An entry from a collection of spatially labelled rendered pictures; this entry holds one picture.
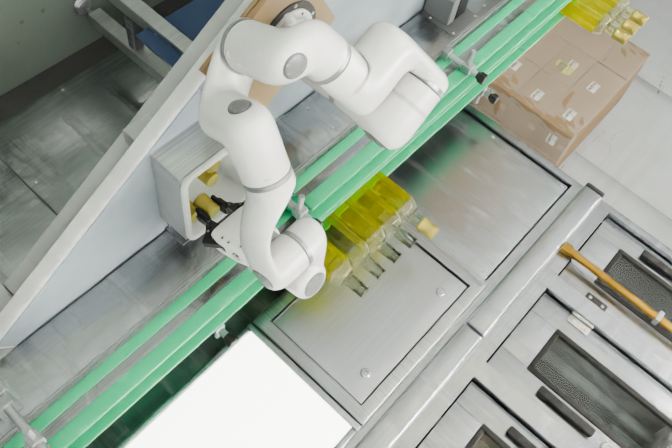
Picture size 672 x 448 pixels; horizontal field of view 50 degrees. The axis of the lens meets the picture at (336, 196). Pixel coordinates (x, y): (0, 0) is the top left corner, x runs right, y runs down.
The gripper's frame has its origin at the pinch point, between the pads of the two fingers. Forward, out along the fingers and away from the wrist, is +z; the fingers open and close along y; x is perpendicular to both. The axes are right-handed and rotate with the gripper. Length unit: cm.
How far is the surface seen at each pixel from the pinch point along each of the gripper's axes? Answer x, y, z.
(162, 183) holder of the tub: 10.4, -5.6, 4.2
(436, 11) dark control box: -2, 81, 5
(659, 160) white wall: -350, 415, 25
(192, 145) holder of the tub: 16.4, 1.6, 1.4
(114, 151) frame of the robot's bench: 14.8, -7.8, 14.2
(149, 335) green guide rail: -14.1, -23.6, -2.7
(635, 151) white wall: -345, 408, 44
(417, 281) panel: -40, 33, -25
